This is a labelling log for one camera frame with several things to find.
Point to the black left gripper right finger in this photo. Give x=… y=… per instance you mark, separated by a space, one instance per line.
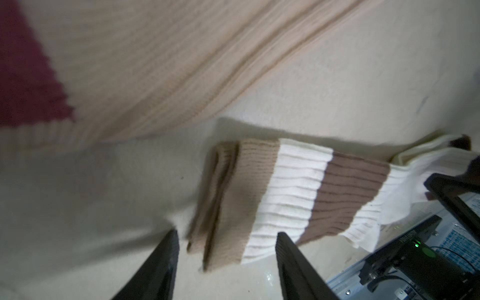
x=299 y=280

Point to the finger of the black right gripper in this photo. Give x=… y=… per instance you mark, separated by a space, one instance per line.
x=447 y=190

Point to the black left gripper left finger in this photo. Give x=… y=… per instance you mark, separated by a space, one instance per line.
x=155 y=279

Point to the brown white striped sock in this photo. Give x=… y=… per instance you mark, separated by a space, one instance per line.
x=259 y=188

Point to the beige sock magenta purple stripes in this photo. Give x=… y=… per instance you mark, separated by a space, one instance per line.
x=77 y=73

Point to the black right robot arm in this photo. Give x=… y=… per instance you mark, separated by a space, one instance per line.
x=431 y=275

